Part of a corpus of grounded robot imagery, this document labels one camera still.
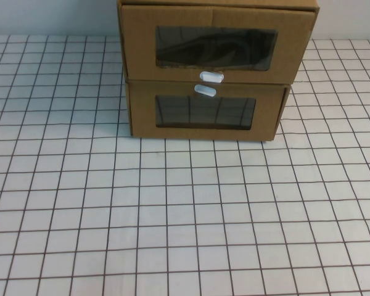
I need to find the white plastic drawer handle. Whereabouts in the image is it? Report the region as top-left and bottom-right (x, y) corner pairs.
(198, 70), (225, 83)

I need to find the cardboard shoe box shell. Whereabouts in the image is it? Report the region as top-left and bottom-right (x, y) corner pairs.
(117, 0), (321, 13)
(273, 85), (293, 143)

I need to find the cardboard drawer with dark window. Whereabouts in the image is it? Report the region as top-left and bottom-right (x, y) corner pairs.
(125, 78), (288, 142)
(120, 4), (317, 84)

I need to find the white grid tablecloth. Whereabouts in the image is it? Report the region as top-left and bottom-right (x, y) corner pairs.
(0, 33), (370, 296)

